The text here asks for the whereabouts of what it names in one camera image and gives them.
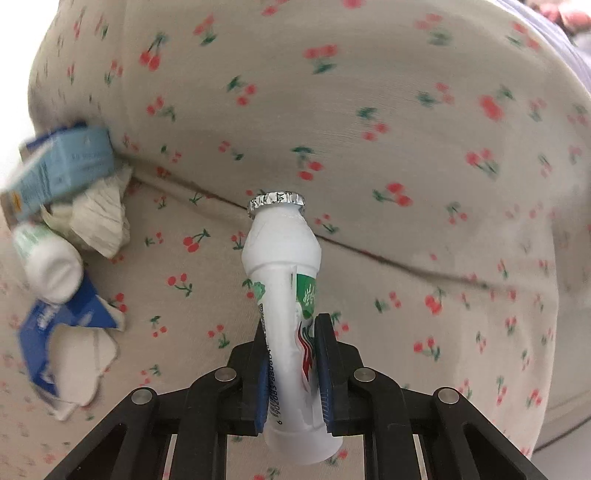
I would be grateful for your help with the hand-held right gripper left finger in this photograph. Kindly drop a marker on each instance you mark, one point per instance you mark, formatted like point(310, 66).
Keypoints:
point(263, 387)

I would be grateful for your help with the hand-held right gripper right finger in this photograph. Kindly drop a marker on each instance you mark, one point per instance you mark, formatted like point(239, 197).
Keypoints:
point(323, 369)

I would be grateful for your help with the white green-label yogurt bottle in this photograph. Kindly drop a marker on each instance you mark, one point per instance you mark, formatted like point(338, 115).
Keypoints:
point(51, 267)
point(281, 249)

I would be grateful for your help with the torn blue cardboard carton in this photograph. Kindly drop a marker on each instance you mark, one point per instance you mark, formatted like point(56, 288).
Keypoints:
point(74, 318)

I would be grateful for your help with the cherry print tablecloth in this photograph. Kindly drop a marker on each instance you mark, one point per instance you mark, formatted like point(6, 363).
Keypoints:
point(369, 138)

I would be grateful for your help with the crumpled white tissue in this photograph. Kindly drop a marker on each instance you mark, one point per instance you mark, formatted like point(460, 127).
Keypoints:
point(97, 217)

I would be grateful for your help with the light blue small carton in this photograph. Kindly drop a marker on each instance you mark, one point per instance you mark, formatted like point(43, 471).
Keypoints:
point(60, 161)

